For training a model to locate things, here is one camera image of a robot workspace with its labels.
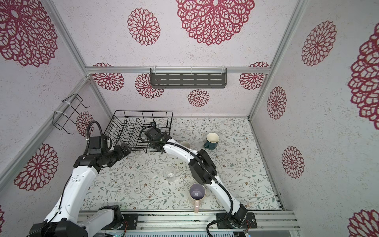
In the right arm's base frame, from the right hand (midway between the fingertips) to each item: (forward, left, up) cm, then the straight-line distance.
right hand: (156, 134), depth 96 cm
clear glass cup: (-22, -11, -11) cm, 27 cm away
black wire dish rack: (+12, +25, -6) cm, 28 cm away
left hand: (-19, +12, +5) cm, 23 cm away
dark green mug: (-2, -36, -3) cm, 37 cm away
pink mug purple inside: (-32, -27, -10) cm, 43 cm away
